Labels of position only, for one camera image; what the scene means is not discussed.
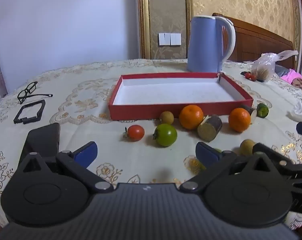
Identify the red cherry tomato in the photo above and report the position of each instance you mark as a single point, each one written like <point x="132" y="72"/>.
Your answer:
<point x="252" y="77"/>
<point x="247" y="75"/>

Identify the small flat black object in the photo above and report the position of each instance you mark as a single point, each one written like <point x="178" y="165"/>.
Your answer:
<point x="261" y="80"/>

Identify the red cardboard box tray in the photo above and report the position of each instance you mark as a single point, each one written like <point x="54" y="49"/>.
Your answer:
<point x="173" y="92"/>

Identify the blue electric kettle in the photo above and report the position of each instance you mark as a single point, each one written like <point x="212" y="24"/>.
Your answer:
<point x="206" y="45"/>

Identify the green lime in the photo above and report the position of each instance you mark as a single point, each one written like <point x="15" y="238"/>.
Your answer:
<point x="262" y="110"/>

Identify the small sugarcane piece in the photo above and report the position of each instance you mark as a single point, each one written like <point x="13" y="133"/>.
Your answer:
<point x="249" y="111"/>

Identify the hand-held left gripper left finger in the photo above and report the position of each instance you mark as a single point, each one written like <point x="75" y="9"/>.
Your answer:
<point x="85" y="153"/>

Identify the black rectangular plastic frame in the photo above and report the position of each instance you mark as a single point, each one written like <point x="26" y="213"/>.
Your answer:
<point x="19" y="118"/>

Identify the small yellow round fruit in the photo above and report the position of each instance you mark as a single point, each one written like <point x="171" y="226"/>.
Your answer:
<point x="166" y="117"/>
<point x="246" y="147"/>

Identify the pink cloth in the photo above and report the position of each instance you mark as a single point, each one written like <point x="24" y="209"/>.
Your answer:
<point x="292" y="76"/>

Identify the cream embroidered tablecloth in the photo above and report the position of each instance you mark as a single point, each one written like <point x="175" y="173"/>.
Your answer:
<point x="90" y="130"/>

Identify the white wall switch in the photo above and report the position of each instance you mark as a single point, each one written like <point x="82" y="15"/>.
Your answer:
<point x="169" y="39"/>

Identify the green tomato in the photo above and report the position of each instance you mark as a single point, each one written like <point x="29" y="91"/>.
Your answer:
<point x="166" y="135"/>

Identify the clear plastic bag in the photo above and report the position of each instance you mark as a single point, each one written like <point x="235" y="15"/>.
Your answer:
<point x="264" y="67"/>

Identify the white crumpled tissue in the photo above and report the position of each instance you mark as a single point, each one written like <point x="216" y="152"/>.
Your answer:
<point x="301" y="113"/>

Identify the wooden bed headboard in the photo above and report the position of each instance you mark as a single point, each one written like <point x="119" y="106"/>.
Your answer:
<point x="256" y="42"/>

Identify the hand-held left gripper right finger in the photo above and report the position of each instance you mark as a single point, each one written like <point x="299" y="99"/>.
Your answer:
<point x="206" y="155"/>

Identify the black eyeglasses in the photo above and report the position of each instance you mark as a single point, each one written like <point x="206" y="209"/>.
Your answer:
<point x="28" y="90"/>

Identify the golden wall frame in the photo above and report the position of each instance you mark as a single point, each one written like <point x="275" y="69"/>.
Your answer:
<point x="163" y="17"/>

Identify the orange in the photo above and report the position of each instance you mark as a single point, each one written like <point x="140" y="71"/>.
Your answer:
<point x="191" y="117"/>
<point x="239" y="120"/>

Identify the large sugarcane piece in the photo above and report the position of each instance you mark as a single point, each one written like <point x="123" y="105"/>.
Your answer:
<point x="209" y="131"/>

